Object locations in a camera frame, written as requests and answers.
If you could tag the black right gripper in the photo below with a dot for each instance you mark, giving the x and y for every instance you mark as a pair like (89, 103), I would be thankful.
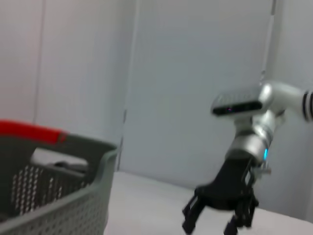
(232, 186)

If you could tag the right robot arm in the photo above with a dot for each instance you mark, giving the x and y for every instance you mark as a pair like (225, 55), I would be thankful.
(254, 142)

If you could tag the grey-green perforated storage bin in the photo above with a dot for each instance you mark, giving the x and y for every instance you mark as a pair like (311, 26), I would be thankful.
(61, 208)

